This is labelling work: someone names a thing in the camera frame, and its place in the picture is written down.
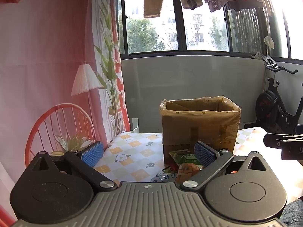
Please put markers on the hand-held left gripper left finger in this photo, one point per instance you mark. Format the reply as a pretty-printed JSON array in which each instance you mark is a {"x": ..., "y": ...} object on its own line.
[{"x": 92, "y": 154}]

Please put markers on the black exercise bike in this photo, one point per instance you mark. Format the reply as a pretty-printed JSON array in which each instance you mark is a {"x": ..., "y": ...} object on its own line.
[{"x": 267, "y": 101}]

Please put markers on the teal rug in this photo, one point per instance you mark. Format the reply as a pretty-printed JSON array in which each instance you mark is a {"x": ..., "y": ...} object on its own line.
[{"x": 293, "y": 214}]

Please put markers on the printed pink curtain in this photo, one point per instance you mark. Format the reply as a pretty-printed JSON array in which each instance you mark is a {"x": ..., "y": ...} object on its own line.
[{"x": 47, "y": 52}]

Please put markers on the brown cardboard box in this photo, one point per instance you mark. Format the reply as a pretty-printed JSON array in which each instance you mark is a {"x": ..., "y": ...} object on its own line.
[{"x": 175, "y": 151}]

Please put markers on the white plastic bin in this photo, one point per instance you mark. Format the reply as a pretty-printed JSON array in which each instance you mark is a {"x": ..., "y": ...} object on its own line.
[{"x": 134, "y": 124}]

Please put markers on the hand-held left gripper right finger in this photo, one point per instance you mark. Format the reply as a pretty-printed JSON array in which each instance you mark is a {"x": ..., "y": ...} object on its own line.
[{"x": 205, "y": 155}]

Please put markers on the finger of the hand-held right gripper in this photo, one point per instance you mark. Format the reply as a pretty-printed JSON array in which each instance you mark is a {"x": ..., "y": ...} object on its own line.
[{"x": 272, "y": 140}]

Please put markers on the white blue-print snack packet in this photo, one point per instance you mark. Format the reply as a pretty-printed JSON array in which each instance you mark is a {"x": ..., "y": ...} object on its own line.
[{"x": 163, "y": 177}]

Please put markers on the white hanging pouch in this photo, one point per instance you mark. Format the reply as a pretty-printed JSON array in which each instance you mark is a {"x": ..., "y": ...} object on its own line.
[{"x": 269, "y": 42}]

